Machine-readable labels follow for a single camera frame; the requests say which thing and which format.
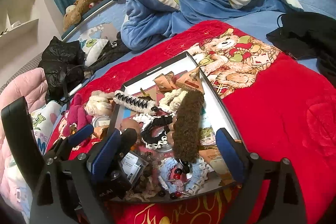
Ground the brown capybara toy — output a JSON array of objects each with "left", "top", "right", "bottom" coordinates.
[{"left": 120, "top": 118, "right": 141, "bottom": 144}]

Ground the black card packet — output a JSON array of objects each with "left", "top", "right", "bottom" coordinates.
[{"left": 121, "top": 151, "right": 148, "bottom": 186}]

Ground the brown fuzzy hair clip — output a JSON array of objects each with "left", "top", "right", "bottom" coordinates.
[{"left": 173, "top": 90, "right": 205, "bottom": 163}]

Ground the red bead bracelet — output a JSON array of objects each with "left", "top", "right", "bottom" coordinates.
[{"left": 157, "top": 157, "right": 193, "bottom": 200}]

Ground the magenta plush bunny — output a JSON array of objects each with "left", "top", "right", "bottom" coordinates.
[{"left": 62, "top": 94, "right": 93, "bottom": 137}]

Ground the white black hair claw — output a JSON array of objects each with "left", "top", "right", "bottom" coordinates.
[{"left": 113, "top": 90, "right": 159, "bottom": 115}]

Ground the cream plush rabbit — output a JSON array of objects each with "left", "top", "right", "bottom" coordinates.
[{"left": 84, "top": 90, "right": 114, "bottom": 117}]

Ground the black cardboard box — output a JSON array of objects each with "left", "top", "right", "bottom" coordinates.
[{"left": 111, "top": 52, "right": 240, "bottom": 202}]

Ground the white monsters pillow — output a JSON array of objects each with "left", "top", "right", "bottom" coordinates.
[{"left": 1, "top": 97, "right": 61, "bottom": 218}]

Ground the black puffer jacket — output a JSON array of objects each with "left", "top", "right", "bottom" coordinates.
[{"left": 39, "top": 36, "right": 85, "bottom": 103}]

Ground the red plush blanket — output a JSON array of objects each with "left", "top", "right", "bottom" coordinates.
[{"left": 79, "top": 20, "right": 336, "bottom": 223}]

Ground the small monsters pillow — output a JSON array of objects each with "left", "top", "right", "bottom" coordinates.
[{"left": 80, "top": 39, "right": 109, "bottom": 67}]

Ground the brown plush dog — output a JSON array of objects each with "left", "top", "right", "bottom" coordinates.
[{"left": 63, "top": 0, "right": 102, "bottom": 31}]

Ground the black clothing pile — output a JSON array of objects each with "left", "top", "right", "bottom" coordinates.
[{"left": 266, "top": 12, "right": 335, "bottom": 85}]

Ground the white wall shelf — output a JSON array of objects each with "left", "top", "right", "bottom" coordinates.
[{"left": 1, "top": 0, "right": 38, "bottom": 48}]

